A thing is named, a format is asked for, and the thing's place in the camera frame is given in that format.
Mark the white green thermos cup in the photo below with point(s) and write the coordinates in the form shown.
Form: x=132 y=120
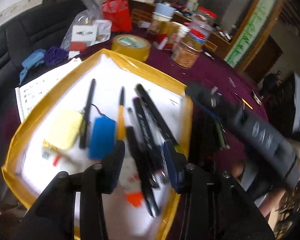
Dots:
x=192 y=5

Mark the orange black pen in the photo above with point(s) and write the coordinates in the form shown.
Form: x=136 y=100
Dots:
x=120 y=131

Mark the white hanging package card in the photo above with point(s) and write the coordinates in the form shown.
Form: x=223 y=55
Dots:
x=82 y=36

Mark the red tip black marker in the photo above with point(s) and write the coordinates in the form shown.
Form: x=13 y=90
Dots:
x=155 y=114

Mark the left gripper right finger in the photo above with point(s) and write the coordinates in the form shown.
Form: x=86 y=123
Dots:
x=175 y=163

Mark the gold-edged white tray box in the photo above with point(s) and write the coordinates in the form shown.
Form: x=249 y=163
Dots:
x=89 y=160

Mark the long black gel pen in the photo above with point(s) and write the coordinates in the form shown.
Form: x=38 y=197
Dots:
x=86 y=116

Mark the white printed paper sheet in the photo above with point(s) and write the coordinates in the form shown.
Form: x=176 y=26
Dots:
x=28 y=95

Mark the brown label round jar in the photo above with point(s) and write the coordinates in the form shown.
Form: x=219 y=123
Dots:
x=186 y=54

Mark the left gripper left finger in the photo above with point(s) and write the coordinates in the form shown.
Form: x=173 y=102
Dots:
x=111 y=168

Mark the yellow black pen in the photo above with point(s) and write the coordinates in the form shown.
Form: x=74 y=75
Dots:
x=244 y=102

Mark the blue label plastic jar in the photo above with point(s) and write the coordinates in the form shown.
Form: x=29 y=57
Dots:
x=201 y=31

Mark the wooden framed glass cabinet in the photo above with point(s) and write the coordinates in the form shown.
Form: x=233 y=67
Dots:
x=238 y=33

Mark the red lid clear jar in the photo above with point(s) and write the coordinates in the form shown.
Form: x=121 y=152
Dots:
x=207 y=16

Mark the purple cloth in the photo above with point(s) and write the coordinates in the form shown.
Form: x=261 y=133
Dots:
x=55 y=55

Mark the person right hand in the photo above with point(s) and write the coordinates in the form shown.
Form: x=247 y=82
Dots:
x=243 y=171

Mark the red gift bag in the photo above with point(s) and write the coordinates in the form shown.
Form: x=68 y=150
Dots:
x=117 y=11

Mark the blue cloth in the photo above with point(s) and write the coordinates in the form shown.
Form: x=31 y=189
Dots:
x=32 y=61

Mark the pink tip black marker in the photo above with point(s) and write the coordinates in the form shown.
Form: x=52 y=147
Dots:
x=154 y=156

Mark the blue rectangular battery pack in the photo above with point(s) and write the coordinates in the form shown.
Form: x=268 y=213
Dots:
x=102 y=140

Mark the yellow tape roll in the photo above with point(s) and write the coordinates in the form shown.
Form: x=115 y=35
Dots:
x=132 y=46

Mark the light blue bowl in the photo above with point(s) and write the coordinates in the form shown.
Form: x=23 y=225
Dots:
x=164 y=11

